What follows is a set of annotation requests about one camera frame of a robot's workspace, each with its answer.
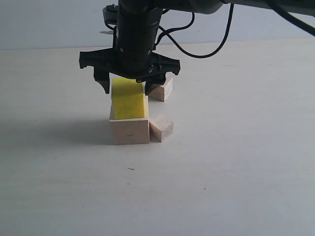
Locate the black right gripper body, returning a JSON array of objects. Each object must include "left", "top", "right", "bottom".
[{"left": 79, "top": 0, "right": 181, "bottom": 82}]

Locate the medium wooden cube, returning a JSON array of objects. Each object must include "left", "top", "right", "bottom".
[{"left": 148, "top": 74, "right": 173, "bottom": 102}]

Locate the yellow cube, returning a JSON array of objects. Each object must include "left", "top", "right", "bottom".
[{"left": 111, "top": 77, "right": 145, "bottom": 119}]

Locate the small wooden cube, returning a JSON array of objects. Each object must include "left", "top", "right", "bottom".
[{"left": 149, "top": 115, "right": 174, "bottom": 142}]

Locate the large wooden cube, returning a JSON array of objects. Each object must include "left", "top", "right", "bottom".
[{"left": 109, "top": 95, "right": 151, "bottom": 145}]

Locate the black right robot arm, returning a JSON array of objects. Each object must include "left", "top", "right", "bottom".
[{"left": 79, "top": 0, "right": 226, "bottom": 94}]

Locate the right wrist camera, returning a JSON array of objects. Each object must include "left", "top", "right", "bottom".
[{"left": 102, "top": 4, "right": 118, "bottom": 30}]

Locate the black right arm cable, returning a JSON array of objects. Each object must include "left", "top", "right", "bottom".
[{"left": 154, "top": 3, "right": 315, "bottom": 59}]

